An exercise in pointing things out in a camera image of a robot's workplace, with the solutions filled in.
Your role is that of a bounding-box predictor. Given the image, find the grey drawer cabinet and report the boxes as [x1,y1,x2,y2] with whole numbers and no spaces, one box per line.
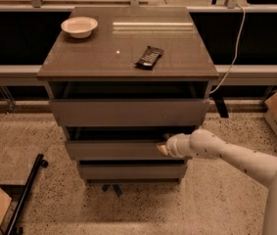
[37,7,218,182]

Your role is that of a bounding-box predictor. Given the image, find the black bracket under rail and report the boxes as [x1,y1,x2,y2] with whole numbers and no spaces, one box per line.
[211,88,229,118]

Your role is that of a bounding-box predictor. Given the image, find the black snack packet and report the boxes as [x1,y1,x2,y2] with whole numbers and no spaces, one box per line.
[135,46,163,71]

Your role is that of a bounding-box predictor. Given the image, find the grey bottom drawer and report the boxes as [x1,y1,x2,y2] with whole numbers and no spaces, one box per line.
[77,164,187,180]

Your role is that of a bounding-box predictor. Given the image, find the grey top drawer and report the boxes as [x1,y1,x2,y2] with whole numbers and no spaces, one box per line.
[50,99,209,127]

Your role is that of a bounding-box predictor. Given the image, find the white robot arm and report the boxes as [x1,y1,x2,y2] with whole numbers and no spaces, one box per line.
[157,128,277,235]

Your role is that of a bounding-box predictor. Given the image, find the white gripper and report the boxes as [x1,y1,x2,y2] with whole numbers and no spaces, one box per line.
[156,133,194,158]

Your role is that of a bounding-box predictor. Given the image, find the white cable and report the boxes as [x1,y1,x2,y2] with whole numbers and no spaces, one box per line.
[209,4,247,95]

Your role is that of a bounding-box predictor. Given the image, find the grey drawer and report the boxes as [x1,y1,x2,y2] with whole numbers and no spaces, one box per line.
[66,140,173,161]
[50,99,209,127]
[77,164,187,180]

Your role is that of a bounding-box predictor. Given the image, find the grey metal rail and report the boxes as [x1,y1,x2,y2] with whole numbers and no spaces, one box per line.
[0,65,277,86]

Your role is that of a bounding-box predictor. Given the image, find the white bowl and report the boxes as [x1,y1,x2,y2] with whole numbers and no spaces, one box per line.
[61,17,98,39]

